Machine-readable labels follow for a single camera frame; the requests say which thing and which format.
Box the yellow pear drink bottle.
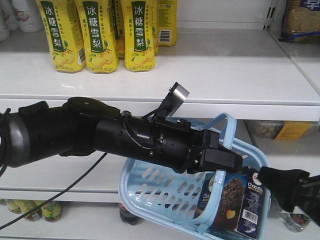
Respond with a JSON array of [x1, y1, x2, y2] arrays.
[[157, 0, 178, 47], [75, 0, 119, 74], [120, 0, 156, 72], [36, 0, 86, 74]]

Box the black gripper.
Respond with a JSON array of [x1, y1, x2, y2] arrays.
[[149, 117, 243, 174]]

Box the yellow pear drink bottle right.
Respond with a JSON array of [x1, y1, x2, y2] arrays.
[[120, 0, 156, 72]]

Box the navy Danisa cookie box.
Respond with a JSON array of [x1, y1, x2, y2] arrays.
[[205, 165, 265, 240]]

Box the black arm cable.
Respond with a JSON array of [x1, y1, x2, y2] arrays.
[[0, 152, 107, 230]]

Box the yellow pear drink bottle rear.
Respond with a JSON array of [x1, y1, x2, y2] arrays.
[[157, 0, 178, 47]]

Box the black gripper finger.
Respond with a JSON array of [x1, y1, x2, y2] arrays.
[[258, 166, 310, 213]]

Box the light blue plastic basket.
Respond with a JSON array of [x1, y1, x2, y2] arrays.
[[118, 113, 270, 240]]

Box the white store shelving unit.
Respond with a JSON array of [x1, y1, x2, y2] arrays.
[[0, 0, 320, 240]]

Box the yellow pear drink bottle left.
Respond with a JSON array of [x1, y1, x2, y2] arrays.
[[36, 0, 86, 74]]

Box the blue bag of crackers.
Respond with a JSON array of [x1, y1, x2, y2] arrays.
[[281, 0, 320, 44]]

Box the yellow pear drink bottle middle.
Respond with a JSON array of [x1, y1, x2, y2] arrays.
[[75, 0, 119, 74]]

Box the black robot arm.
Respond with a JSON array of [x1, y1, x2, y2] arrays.
[[0, 97, 243, 174]]

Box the dark cola bottle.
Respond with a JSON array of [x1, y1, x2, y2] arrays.
[[118, 203, 140, 226]]

